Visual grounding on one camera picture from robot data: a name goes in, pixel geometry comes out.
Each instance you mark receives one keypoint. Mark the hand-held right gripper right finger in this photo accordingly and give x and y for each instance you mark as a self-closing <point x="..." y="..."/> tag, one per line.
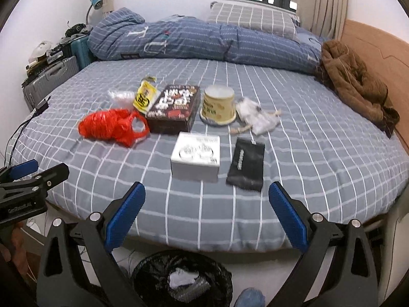
<point x="286" y="217"/>

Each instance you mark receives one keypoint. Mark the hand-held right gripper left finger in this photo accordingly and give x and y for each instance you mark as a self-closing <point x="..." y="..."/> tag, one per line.
<point x="127" y="217"/>

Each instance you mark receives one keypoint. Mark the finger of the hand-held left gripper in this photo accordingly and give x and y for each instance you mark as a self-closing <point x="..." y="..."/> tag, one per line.
<point x="24" y="168"/>
<point x="52" y="172"/>

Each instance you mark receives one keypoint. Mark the black pouch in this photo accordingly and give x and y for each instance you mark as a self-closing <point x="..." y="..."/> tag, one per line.
<point x="246" y="164"/>

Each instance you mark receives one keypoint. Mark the black-lined trash bin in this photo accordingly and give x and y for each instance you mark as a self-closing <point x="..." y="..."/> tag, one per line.
<point x="150" y="281"/>

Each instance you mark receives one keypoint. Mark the red plastic bag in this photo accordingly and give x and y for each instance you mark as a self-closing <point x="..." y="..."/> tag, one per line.
<point x="105" y="126"/>

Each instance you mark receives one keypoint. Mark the white cardboard box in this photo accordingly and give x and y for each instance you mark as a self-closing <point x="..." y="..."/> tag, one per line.
<point x="195" y="156"/>

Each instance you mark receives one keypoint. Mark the clear plastic bag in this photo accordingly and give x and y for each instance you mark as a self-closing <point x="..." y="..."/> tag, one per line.
<point x="120" y="97"/>

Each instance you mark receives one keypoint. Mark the dark printed cardboard box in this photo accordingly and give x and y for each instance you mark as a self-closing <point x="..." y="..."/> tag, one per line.
<point x="174" y="108"/>

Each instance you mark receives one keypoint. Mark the yellow paper bowl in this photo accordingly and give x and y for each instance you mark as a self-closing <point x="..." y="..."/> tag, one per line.
<point x="218" y="107"/>

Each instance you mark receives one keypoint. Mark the grey checked bed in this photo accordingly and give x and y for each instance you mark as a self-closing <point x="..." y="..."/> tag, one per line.
<point x="303" y="172"/>

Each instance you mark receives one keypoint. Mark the white crumpled paper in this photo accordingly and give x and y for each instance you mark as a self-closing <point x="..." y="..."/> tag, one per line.
<point x="185" y="278"/>

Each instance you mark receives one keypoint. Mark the blue slipper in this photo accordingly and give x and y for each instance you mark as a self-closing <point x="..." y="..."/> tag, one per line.
<point x="250" y="298"/>

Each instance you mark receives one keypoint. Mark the silver suitcase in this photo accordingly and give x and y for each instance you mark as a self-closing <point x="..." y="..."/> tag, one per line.
<point x="51" y="76"/>

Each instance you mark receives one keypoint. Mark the white crumpled wrapper with chopsticks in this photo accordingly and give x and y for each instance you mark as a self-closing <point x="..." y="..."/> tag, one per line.
<point x="258" y="116"/>

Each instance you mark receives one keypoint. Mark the yellow snack packet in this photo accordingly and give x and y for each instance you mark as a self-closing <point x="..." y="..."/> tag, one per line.
<point x="144" y="97"/>

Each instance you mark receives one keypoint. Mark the teal suitcase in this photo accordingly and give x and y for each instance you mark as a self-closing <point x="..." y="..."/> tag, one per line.
<point x="81" y="49"/>

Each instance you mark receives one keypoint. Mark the brown jacket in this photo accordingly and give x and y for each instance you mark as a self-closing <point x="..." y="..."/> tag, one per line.
<point x="351" y="80"/>

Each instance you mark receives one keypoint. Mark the blue desk lamp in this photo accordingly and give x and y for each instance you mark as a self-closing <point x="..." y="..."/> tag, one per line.
<point x="95" y="3"/>

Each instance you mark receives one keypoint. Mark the blue striped duvet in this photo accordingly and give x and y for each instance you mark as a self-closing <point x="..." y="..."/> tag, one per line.
<point x="198" y="40"/>

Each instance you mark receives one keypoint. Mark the wooden headboard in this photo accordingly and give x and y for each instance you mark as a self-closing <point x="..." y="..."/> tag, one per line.
<point x="374" y="41"/>

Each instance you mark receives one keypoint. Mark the grey checked pillow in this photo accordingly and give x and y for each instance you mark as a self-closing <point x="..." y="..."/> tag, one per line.
<point x="252" y="17"/>

